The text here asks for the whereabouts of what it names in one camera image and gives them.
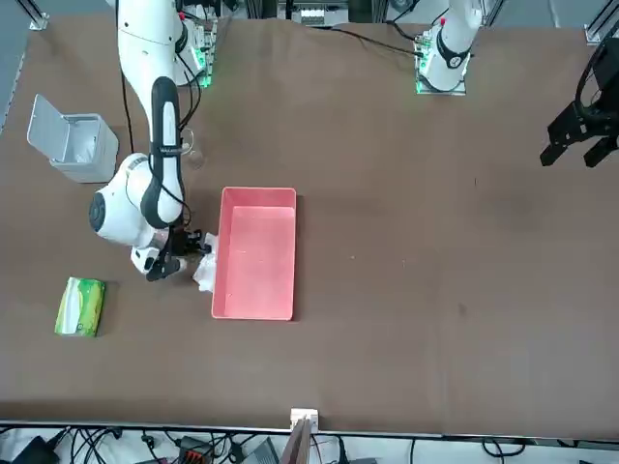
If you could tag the green tissue pack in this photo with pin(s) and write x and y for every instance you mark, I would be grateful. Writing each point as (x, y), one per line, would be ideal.
(79, 309)

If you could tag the pink plastic container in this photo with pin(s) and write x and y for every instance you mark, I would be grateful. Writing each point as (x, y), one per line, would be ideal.
(256, 266)

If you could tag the white lidded trash bin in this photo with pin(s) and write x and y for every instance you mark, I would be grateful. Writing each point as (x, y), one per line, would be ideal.
(92, 154)

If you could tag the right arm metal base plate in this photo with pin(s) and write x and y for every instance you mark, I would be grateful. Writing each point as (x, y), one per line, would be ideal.
(208, 72)

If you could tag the large glass beaker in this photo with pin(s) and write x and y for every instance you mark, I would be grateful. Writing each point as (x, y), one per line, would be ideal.
(196, 157)

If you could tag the white tissue sheet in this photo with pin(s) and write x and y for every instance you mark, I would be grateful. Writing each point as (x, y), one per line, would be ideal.
(205, 273)

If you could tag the dark grey power box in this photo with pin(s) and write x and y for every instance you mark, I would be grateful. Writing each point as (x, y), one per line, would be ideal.
(263, 452)

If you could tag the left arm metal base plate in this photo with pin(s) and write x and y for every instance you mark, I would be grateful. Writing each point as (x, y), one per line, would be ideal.
(420, 58)

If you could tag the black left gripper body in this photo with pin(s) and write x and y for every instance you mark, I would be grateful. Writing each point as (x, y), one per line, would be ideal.
(609, 72)

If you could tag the black device with red parts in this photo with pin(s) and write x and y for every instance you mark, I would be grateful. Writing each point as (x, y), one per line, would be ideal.
(196, 452)

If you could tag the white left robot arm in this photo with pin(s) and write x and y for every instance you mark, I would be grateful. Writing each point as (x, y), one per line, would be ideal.
(450, 53)

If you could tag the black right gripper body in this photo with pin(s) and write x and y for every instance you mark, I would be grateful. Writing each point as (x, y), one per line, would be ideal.
(180, 244)

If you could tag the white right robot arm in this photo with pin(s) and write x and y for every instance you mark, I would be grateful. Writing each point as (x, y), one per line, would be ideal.
(145, 48)

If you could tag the white terminal block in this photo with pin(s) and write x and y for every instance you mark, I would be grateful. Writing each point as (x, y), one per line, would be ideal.
(312, 14)

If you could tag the aluminium frame post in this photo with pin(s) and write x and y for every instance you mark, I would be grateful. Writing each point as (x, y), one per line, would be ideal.
(304, 418)

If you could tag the aluminium corner profile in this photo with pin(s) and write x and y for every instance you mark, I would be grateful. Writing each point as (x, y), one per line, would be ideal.
(38, 19)
(595, 31)

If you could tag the black power adapter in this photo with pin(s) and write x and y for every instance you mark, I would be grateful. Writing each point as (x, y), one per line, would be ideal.
(34, 452)

